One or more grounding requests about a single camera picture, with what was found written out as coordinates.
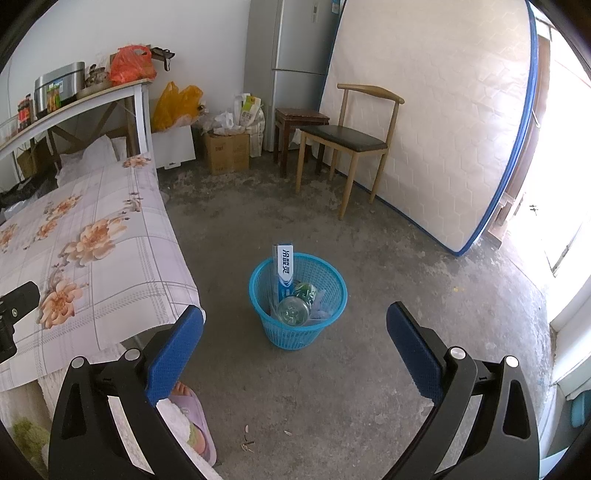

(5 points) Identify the white mattress with blue edge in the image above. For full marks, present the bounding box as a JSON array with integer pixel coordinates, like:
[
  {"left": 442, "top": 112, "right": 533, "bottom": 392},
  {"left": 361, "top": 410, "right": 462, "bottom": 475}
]
[{"left": 318, "top": 0, "right": 541, "bottom": 257}]

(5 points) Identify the grey refrigerator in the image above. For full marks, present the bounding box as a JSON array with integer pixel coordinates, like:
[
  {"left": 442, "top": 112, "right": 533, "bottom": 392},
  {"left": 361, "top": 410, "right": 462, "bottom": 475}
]
[{"left": 245, "top": 0, "right": 347, "bottom": 154}]

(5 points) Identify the wooden chair with black seat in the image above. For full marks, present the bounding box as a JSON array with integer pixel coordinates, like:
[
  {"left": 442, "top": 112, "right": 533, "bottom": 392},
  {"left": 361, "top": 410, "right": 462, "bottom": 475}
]
[{"left": 295, "top": 83, "right": 406, "bottom": 221}]

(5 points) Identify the green plastic wrapper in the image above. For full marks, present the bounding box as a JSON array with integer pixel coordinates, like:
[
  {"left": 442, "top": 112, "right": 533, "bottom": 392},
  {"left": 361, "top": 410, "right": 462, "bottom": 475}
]
[{"left": 293, "top": 282, "right": 320, "bottom": 308}]

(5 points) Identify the dark wooden stool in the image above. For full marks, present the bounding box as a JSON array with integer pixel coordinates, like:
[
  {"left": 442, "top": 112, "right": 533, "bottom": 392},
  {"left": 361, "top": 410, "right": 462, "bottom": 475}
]
[{"left": 273, "top": 107, "right": 331, "bottom": 179}]

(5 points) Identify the silver rice cooker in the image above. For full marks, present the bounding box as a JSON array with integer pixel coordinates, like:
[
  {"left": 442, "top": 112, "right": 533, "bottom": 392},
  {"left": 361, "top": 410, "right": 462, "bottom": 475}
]
[{"left": 34, "top": 62, "right": 87, "bottom": 119}]

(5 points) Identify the wooden door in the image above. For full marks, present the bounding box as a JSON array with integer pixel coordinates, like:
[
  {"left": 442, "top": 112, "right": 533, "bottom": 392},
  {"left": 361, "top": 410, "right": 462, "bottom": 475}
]
[{"left": 488, "top": 28, "right": 555, "bottom": 241}]

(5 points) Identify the red plastic bag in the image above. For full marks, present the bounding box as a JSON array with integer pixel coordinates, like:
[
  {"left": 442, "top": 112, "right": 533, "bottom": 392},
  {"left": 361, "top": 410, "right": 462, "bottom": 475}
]
[{"left": 109, "top": 45, "right": 158, "bottom": 86}]

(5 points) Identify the black clothing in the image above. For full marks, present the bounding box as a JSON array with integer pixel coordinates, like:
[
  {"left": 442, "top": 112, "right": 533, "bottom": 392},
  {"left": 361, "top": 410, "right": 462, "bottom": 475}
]
[{"left": 0, "top": 178, "right": 59, "bottom": 209}]

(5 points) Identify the white frame desk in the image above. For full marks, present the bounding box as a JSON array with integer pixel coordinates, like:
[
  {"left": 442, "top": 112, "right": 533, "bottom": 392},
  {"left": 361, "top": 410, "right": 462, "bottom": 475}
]
[{"left": 0, "top": 78, "right": 155, "bottom": 182}]

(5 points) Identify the white blue toothpaste box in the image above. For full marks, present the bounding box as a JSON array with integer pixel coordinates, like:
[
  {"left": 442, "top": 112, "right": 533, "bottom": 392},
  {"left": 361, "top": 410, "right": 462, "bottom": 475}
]
[{"left": 271, "top": 244, "right": 297, "bottom": 308}]

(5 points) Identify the white plastic bag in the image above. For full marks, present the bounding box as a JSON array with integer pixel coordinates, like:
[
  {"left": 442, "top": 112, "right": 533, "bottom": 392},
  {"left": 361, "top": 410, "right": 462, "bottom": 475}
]
[{"left": 208, "top": 111, "right": 242, "bottom": 136}]

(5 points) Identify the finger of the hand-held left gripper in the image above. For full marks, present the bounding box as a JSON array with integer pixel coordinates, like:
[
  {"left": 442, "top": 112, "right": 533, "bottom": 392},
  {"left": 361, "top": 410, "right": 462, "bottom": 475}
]
[{"left": 0, "top": 281, "right": 40, "bottom": 325}]

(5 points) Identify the dark sauce jar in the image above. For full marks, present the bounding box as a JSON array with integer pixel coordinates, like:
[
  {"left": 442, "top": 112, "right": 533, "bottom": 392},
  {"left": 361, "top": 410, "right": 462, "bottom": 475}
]
[{"left": 17, "top": 95, "right": 36, "bottom": 131}]

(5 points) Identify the blue plastic mesh basket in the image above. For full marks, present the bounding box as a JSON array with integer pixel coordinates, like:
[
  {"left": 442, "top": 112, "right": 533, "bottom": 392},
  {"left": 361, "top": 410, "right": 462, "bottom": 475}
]
[{"left": 250, "top": 253, "right": 348, "bottom": 350}]

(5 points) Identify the white pillow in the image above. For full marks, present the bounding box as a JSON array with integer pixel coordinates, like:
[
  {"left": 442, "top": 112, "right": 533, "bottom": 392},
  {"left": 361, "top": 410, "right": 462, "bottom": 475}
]
[{"left": 55, "top": 135, "right": 126, "bottom": 186}]

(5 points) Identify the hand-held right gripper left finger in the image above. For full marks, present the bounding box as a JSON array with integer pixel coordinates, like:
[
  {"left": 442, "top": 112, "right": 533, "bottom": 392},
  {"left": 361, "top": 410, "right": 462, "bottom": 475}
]
[{"left": 47, "top": 305, "right": 206, "bottom": 480}]

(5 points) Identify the purple slipper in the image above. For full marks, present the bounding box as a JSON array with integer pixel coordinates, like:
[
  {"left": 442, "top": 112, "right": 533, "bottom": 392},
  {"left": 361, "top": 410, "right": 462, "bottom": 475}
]
[{"left": 171, "top": 388, "right": 218, "bottom": 465}]

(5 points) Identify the clear plastic bottle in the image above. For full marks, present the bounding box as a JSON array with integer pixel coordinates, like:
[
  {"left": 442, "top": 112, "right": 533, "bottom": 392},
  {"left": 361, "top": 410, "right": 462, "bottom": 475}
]
[{"left": 277, "top": 295, "right": 311, "bottom": 326}]

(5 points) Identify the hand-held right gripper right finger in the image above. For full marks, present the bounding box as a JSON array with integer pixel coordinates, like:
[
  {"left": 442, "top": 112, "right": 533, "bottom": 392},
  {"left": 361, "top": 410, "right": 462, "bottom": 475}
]
[{"left": 386, "top": 302, "right": 541, "bottom": 480}]

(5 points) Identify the fluffy white robe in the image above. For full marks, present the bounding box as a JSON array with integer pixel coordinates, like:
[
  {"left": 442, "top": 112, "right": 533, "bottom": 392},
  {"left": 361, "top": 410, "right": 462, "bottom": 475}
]
[{"left": 9, "top": 364, "right": 223, "bottom": 480}]

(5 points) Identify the white printed sack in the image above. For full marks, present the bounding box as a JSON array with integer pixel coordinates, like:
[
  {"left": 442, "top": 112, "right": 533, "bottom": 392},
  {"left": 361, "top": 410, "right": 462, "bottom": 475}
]
[{"left": 235, "top": 92, "right": 267, "bottom": 154}]

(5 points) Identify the orange plastic bag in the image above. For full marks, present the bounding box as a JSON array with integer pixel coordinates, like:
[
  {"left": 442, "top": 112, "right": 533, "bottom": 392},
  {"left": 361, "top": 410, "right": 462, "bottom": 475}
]
[{"left": 152, "top": 82, "right": 204, "bottom": 133}]

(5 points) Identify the small cardboard box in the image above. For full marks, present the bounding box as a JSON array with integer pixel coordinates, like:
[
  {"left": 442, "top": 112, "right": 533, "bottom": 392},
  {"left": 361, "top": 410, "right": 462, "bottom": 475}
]
[{"left": 16, "top": 148, "right": 41, "bottom": 179}]

